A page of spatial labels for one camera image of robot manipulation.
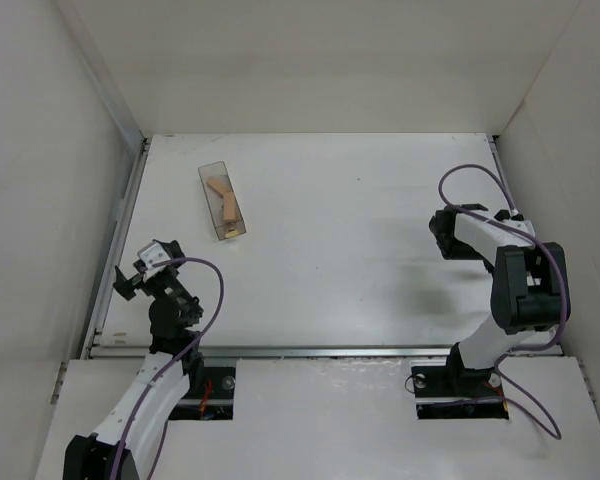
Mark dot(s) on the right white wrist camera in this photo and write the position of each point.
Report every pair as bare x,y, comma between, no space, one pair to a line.
515,220

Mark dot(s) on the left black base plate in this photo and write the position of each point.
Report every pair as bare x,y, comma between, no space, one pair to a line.
210,400

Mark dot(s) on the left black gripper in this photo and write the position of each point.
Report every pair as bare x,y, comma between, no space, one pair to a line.
147,278

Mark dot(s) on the metal rail front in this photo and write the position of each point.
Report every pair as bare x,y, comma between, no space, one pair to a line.
302,352

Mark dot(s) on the small wood block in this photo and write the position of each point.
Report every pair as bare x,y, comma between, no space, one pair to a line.
217,186

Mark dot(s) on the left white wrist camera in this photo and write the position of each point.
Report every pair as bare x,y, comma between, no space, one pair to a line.
153,258

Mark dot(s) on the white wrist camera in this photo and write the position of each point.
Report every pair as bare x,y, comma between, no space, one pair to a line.
515,220
153,258

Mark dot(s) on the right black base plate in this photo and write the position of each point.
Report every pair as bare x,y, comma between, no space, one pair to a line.
443,395

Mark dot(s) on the long wood block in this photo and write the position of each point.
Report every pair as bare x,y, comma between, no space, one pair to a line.
229,207

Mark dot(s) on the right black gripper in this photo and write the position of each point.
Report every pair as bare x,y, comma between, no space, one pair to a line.
443,232

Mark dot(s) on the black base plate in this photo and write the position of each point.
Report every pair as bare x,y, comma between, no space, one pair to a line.
443,395
210,400

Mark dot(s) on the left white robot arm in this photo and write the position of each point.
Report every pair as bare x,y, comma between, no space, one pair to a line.
128,442

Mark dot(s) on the clear plastic bin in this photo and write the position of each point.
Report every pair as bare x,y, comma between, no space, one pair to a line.
215,201

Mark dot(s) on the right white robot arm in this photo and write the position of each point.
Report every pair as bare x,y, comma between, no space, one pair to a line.
529,293

